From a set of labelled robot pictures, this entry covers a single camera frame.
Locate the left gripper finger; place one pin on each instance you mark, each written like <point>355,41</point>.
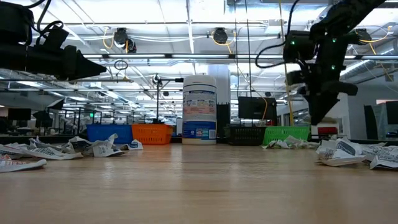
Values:
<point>87,67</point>

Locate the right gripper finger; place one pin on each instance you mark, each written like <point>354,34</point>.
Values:
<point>320,107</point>

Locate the long white bandage wrapper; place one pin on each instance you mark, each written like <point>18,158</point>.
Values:
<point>270,144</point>
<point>292,141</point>
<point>281,144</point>
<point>307,144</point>

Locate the white black-print pad packet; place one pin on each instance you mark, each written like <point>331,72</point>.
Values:
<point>384,161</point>
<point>377,151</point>
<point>326,150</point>
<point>348,147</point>

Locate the pile of packets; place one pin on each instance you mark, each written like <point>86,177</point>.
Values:
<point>340,161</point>

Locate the white wipes canister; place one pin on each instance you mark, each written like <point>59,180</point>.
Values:
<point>199,109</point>

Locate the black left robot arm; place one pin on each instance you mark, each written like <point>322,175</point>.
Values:
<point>12,25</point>

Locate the red box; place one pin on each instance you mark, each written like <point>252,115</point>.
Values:
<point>327,130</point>

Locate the black softbox light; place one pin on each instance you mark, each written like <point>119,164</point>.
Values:
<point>56,104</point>

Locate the green plastic basket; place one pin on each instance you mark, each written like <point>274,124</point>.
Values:
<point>286,131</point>

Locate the dark standing panel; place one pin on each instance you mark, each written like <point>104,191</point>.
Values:
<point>370,121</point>

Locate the black studio light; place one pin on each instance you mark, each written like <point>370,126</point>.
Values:
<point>42,118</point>

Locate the black desk monitor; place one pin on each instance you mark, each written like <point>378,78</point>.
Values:
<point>19,114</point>

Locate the blue plastic basket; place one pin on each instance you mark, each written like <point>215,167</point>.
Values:
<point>105,133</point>

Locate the black plastic basket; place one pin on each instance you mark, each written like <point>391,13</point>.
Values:
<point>247,136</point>

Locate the orange plastic basket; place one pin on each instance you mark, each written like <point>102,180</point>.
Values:
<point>152,134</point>

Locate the black panel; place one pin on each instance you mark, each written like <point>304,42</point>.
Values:
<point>223,119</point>

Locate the small white printed packet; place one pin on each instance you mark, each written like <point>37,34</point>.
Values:
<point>4,157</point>

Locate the white column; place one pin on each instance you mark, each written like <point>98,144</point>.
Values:
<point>219,85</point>

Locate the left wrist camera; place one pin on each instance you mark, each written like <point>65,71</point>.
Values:
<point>54,35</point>

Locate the dark wall monitor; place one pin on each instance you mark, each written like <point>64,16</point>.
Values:
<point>392,113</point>

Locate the black aluminium frame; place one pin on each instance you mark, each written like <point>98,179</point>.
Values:
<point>46,139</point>

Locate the black camera stand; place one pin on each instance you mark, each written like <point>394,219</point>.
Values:
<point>157,102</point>

